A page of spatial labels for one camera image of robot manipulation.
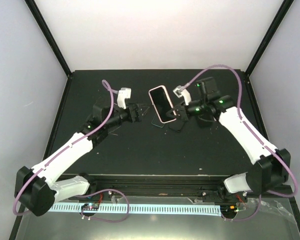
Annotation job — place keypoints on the left black corner post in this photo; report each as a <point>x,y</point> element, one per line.
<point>36,13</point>

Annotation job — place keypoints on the right black corner post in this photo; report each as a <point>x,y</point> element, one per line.
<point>271,31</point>

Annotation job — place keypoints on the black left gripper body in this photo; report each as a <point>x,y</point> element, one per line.
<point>134,119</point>

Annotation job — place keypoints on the black aluminium rail frame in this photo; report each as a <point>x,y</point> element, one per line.
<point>155,185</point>

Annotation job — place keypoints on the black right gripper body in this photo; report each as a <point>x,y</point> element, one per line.
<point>185,114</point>

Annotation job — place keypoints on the bare black phone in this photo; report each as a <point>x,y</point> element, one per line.
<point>176,125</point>

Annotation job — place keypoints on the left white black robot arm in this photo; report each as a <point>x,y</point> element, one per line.
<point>38,188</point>

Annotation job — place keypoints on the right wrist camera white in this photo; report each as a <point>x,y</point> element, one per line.
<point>182,92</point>

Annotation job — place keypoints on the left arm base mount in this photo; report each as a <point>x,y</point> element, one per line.
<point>92,194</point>

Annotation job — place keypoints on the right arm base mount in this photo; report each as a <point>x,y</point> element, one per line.
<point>221,195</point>

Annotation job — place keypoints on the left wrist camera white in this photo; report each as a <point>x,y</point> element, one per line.
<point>123,94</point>

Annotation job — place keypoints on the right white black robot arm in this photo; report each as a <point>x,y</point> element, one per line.
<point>268,163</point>

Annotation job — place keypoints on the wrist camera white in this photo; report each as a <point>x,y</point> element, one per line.
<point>123,94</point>
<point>182,92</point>

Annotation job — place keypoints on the white slotted cable duct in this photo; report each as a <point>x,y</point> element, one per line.
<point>136,208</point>

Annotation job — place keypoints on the black corner post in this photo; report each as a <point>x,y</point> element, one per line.
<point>271,31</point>
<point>36,13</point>

